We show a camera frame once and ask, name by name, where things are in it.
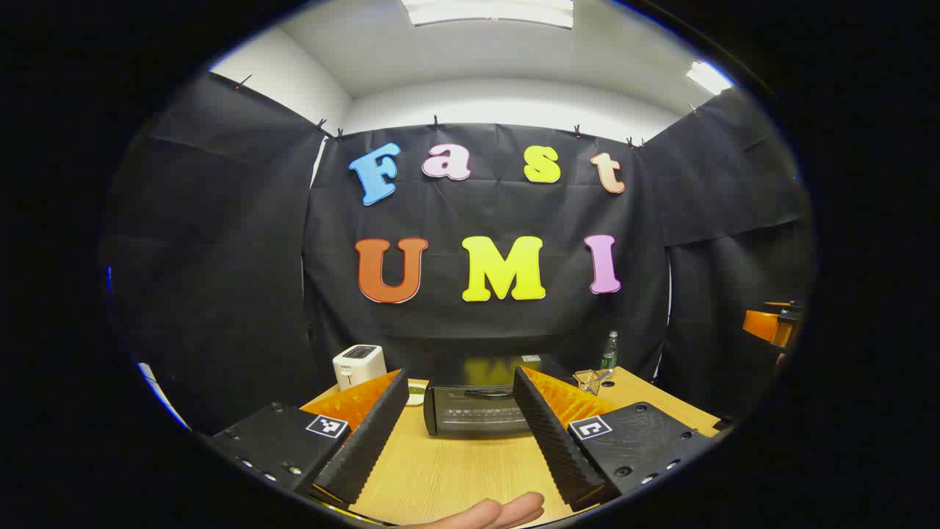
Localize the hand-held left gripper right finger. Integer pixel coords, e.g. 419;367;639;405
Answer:
512;365;717;513

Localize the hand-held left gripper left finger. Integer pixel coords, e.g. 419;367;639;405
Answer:
209;367;410;508

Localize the black electric oven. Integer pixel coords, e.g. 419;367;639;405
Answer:
422;355;577;439

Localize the white toaster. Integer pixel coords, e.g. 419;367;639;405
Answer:
332;344;388;391

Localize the black backdrop cloth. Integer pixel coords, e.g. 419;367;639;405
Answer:
103;70;816;434

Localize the small ceiling light panel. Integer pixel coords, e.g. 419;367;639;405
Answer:
685;61;735;96

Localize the large ceiling light panel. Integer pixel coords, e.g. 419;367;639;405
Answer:
400;0;575;30

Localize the wire mesh utensil holder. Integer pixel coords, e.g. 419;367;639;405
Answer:
573;369;614;397

